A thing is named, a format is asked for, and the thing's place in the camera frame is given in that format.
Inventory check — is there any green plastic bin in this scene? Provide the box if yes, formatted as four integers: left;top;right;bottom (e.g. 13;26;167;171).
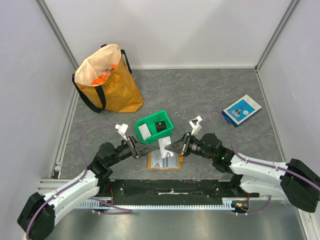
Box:
134;109;175;144

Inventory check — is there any blue white box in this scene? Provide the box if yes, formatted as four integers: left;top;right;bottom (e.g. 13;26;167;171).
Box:
221;94;262;128

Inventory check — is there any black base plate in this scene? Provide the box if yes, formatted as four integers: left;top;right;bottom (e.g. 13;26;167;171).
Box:
97;179;260;198

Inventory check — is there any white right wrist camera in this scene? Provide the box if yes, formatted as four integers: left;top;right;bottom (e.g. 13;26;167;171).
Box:
189;115;203;136

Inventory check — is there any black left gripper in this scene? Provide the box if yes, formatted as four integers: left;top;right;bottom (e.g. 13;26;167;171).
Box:
107;134;157;167

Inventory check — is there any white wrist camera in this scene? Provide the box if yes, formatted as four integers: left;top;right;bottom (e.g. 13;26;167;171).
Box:
115;123;129;141
189;115;203;136

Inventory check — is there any white card stack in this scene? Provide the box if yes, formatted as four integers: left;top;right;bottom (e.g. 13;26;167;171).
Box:
138;123;151;140

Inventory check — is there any small black device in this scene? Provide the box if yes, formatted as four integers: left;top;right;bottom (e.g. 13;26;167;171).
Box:
155;120;167;133

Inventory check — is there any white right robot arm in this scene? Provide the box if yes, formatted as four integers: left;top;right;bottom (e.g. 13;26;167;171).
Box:
165;132;320;213

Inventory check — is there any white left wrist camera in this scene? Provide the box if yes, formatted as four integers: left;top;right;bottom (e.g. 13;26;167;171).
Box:
115;123;129;141

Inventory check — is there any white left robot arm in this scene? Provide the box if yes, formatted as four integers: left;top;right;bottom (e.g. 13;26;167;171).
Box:
17;136;156;240

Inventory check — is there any brown tote bag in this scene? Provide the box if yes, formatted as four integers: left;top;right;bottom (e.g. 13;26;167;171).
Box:
72;43;144;113

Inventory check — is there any white credit card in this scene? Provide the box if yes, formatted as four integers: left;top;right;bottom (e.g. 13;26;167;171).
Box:
162;156;179;169
149;151;163;169
158;136;174;159

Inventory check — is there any orange snack packet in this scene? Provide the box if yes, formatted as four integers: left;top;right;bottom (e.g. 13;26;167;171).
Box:
91;64;117;86

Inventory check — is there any white slotted cable duct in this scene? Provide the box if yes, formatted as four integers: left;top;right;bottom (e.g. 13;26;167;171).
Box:
75;199;249;211

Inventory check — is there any orange leather card holder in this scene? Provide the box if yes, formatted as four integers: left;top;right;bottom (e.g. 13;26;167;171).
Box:
148;149;184;170

